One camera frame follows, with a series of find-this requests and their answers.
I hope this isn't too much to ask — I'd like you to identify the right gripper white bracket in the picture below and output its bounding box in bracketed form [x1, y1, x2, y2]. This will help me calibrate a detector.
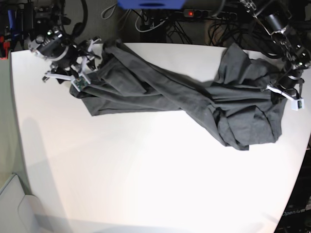
[42, 37, 101, 92]

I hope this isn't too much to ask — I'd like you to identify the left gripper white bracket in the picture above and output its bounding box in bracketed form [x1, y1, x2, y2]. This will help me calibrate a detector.
[266, 84, 302, 102]

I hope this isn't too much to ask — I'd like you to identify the dark grey t-shirt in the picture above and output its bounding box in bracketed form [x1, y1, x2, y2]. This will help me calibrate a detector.
[69, 41, 286, 150]

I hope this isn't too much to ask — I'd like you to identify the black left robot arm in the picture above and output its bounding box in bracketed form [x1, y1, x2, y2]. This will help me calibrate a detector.
[239, 0, 311, 111]

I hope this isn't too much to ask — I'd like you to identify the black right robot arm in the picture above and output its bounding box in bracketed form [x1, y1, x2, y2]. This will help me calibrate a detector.
[24, 0, 100, 92]

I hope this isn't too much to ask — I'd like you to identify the red black object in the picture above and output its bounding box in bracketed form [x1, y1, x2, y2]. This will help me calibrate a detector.
[0, 35, 10, 60]

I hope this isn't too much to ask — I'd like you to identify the blue box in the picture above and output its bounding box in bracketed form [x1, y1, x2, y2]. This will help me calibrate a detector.
[117, 0, 186, 9]

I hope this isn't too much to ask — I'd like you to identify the black power strip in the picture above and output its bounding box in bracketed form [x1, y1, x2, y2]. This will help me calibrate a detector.
[183, 9, 238, 20]

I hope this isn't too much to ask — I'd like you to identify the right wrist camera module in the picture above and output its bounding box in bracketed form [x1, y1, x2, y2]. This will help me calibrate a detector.
[70, 76, 91, 92]

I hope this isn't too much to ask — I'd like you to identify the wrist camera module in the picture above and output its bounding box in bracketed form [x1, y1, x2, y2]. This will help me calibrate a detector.
[291, 98, 305, 111]
[70, 76, 91, 92]

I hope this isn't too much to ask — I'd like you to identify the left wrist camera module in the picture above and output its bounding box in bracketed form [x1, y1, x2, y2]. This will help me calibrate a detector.
[291, 98, 305, 111]

